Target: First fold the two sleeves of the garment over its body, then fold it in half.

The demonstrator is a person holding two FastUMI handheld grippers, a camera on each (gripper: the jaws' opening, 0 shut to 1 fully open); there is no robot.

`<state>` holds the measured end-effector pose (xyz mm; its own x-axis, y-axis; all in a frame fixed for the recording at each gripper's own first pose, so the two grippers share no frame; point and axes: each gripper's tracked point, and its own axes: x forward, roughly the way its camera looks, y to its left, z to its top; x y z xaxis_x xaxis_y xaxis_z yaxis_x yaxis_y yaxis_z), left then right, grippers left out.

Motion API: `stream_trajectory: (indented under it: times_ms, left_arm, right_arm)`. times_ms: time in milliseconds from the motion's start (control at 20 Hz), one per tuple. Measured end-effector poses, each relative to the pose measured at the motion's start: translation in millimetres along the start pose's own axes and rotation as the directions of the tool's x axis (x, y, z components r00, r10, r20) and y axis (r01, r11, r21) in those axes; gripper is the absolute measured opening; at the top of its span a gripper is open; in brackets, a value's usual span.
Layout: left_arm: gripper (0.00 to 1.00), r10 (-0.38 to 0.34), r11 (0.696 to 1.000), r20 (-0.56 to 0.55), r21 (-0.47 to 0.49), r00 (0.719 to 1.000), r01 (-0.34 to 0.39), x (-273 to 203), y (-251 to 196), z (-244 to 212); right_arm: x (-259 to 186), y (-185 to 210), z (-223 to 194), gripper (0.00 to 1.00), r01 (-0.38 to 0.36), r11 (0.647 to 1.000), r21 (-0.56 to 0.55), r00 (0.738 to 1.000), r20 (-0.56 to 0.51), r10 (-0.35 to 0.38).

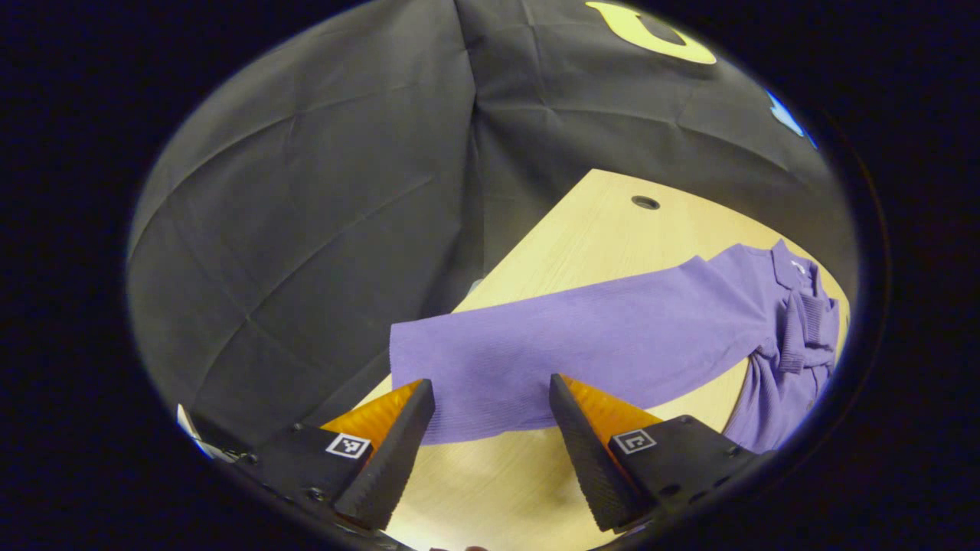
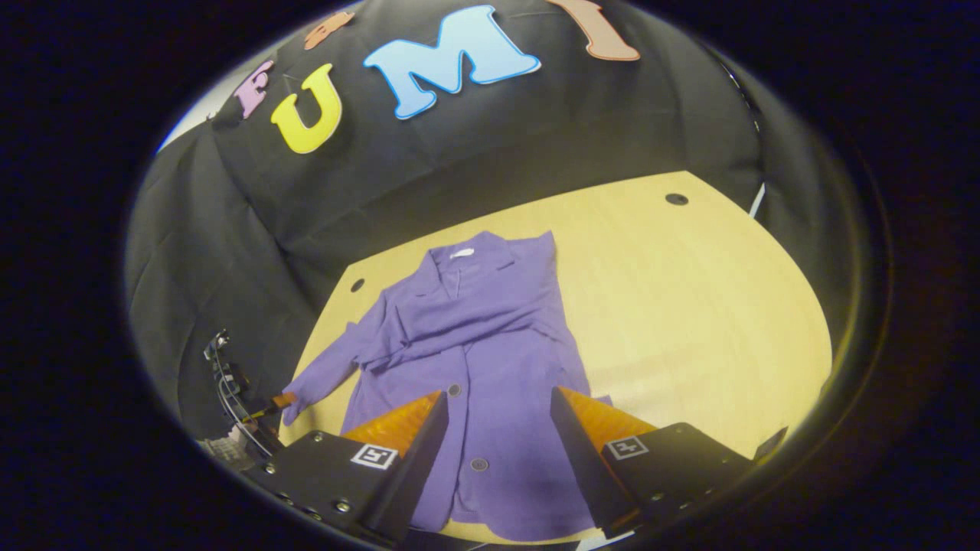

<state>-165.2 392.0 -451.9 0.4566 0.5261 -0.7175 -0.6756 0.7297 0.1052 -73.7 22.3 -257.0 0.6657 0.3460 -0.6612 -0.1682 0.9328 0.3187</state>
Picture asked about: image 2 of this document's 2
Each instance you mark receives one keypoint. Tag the purple knit cardigan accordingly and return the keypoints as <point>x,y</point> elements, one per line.
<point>490,329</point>

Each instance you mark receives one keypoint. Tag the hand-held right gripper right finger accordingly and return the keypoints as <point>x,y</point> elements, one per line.
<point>582,467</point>

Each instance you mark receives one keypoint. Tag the black backdrop cloth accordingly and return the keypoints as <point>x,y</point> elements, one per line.
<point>536,130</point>

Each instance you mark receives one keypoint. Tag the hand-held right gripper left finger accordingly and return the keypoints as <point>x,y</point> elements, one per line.
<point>417,474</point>

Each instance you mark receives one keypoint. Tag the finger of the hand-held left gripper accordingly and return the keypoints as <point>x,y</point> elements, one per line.
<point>277,402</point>

